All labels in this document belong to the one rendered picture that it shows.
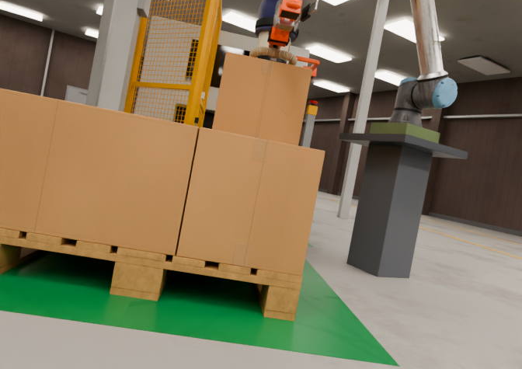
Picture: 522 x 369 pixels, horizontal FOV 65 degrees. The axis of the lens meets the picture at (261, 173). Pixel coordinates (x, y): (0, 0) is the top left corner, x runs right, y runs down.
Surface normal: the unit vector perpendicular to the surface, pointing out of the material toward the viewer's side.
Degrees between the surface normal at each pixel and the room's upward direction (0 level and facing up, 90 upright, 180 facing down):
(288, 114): 90
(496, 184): 90
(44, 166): 90
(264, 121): 90
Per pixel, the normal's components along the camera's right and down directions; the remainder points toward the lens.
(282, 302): 0.10, 0.03
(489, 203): -0.86, -0.15
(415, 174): 0.48, 0.10
